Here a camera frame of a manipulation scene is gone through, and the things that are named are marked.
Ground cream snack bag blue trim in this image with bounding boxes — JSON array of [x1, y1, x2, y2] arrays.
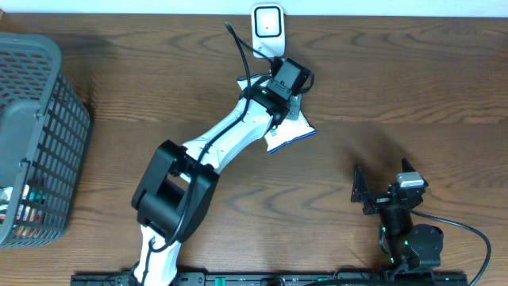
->
[[225, 99, 316, 156]]

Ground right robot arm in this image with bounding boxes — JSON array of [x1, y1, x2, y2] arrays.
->
[[351, 158, 444, 272]]

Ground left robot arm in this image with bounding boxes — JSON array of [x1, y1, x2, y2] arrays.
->
[[129, 57, 316, 285]]

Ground white barcode scanner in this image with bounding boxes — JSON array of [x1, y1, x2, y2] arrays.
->
[[251, 4, 286, 58]]

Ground grey plastic mesh basket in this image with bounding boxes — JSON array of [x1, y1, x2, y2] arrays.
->
[[1, 32, 92, 249]]

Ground items inside basket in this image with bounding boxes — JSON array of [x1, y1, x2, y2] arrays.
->
[[0, 184, 44, 230]]

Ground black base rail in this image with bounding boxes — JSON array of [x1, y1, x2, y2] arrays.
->
[[70, 269, 468, 286]]

